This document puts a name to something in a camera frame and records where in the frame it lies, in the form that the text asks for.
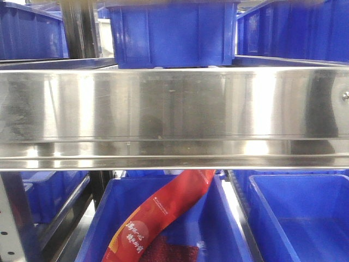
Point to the blue bin lower centre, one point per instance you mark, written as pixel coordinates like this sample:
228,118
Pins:
208,226

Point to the red printed snack bag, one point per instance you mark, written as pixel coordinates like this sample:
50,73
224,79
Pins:
156,213

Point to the dark red textured packet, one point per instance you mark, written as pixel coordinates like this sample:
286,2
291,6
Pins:
160,250

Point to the blue bin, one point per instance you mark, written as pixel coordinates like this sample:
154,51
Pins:
313,30
29,33
300,217
47,191
208,226
173,34

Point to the black shelf upright post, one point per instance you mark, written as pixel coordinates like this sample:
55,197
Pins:
80,28

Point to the blue bin lower right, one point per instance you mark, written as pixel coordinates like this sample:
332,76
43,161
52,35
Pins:
300,217

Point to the blue bin upper right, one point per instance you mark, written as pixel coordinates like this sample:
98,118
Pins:
313,30

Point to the blue bin lower left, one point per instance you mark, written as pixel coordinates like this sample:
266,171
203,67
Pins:
47,191

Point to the grey perforated shelf post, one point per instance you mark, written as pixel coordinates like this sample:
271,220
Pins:
19,241

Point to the blue bin upper left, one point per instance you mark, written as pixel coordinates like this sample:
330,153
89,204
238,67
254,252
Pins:
29,33

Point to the blue bin upper centre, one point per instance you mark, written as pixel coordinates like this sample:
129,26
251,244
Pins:
173,34

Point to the stainless steel shelf rail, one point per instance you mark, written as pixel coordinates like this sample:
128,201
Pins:
278,117

